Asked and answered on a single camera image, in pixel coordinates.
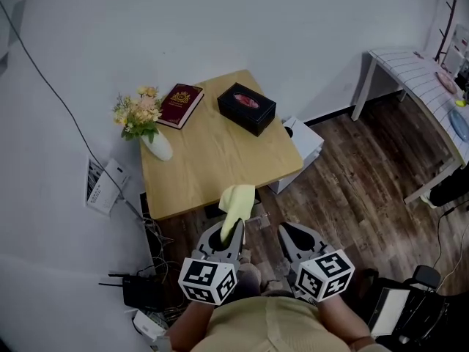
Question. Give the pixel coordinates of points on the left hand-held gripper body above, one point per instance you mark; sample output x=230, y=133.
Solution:
x=205, y=277

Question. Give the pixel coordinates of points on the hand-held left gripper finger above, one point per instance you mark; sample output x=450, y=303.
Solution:
x=239, y=248
x=207, y=242

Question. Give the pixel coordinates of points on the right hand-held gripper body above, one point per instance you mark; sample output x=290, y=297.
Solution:
x=326, y=273

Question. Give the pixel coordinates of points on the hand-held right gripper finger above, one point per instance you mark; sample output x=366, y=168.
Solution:
x=287, y=248
x=318, y=243

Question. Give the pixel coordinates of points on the yellow cloth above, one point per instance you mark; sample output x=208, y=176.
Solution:
x=238, y=196

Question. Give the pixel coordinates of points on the black tissue box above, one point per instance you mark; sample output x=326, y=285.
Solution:
x=228, y=104

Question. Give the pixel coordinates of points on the person's right forearm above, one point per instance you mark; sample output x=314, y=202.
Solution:
x=340, y=317

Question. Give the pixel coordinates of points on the person's left forearm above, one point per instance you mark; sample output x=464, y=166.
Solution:
x=190, y=321

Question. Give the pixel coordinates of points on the white box with black circle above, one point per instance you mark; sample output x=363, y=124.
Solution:
x=306, y=138

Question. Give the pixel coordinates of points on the person's legs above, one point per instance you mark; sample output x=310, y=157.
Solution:
x=253, y=277

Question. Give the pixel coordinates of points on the black router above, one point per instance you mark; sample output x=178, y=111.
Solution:
x=141, y=292

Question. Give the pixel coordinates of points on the person's yellow shirt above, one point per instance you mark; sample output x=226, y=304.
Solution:
x=271, y=325

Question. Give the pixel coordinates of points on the white electronic device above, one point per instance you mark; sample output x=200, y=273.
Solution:
x=146, y=326

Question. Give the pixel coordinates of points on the black equipment with white panel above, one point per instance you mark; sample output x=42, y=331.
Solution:
x=421, y=314

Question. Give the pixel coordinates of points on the white textured vase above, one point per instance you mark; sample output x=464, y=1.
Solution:
x=159, y=147

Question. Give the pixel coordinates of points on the dark red hardcover book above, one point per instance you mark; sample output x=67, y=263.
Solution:
x=179, y=105

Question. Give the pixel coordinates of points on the yellow artificial flower bouquet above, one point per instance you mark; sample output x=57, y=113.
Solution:
x=141, y=112

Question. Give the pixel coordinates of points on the pink tissue paper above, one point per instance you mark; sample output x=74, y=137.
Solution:
x=246, y=100

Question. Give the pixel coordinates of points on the white metal table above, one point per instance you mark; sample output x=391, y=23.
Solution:
x=362, y=86

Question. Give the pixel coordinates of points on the blue plate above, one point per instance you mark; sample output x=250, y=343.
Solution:
x=459, y=123

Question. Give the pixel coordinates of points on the white checked tablecloth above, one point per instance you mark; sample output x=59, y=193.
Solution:
x=414, y=72

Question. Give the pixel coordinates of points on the small yellow object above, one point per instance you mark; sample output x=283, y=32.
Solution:
x=461, y=103

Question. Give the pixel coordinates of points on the pink plate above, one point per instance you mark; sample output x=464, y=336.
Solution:
x=447, y=82

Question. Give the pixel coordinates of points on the white cabinet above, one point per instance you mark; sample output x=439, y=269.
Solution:
x=459, y=50

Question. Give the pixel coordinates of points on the brown wooden coat rack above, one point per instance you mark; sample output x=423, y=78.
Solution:
x=448, y=24

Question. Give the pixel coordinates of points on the white wall network panel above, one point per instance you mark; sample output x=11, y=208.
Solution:
x=93, y=182

